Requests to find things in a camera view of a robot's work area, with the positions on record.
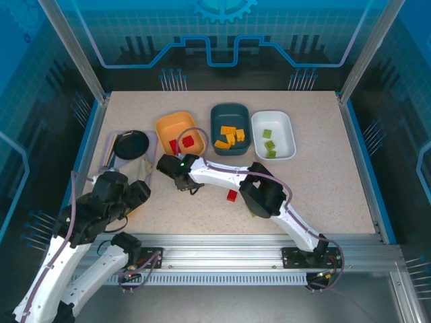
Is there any lavender plastic tray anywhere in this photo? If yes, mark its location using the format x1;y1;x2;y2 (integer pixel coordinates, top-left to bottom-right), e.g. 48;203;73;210
98;130;158;186

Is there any orange plastic container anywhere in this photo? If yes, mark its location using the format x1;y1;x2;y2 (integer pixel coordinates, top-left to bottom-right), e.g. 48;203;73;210
155;111;207;156

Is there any black round plate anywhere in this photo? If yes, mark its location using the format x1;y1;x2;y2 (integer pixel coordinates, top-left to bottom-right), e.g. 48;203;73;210
112;130;150;162

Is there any pale wooden chopstick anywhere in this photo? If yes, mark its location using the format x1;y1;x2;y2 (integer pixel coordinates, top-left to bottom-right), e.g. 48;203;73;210
106;133;121;167

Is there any blue table edge strip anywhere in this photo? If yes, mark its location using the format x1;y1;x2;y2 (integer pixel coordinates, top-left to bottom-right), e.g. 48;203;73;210
62;99;104;209
345;99;397;246

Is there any small LED circuit board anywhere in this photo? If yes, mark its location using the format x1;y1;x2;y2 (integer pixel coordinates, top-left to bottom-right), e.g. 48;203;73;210
308;271;337;282
118;267;141;282

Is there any dark teal plastic container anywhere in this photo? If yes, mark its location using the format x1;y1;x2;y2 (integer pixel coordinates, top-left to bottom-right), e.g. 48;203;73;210
209;102;252;157

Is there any white plastic container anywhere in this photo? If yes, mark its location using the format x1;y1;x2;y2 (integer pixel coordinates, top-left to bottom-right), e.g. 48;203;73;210
251;110;297;162

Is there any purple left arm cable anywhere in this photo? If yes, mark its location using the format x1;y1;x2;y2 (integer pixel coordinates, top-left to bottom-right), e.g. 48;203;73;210
20;170;163;320

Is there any aluminium table side rail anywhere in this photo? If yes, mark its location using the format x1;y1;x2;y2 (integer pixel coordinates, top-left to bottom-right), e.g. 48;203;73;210
72;94;112;209
336;93;385;244

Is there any long aluminium base rail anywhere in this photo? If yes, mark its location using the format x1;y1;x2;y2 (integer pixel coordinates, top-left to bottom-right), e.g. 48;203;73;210
79;233;403;272

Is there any white slotted cable duct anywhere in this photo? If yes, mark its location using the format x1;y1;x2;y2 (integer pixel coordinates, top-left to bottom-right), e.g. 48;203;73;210
79;271;310;287

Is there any aluminium frame post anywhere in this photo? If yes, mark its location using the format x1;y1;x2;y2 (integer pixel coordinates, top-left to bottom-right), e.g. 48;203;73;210
37;0;111;104
337;0;407;105

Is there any short aluminium corner post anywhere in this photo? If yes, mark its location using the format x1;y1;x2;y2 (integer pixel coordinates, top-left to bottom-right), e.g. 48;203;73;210
389;260;424;323

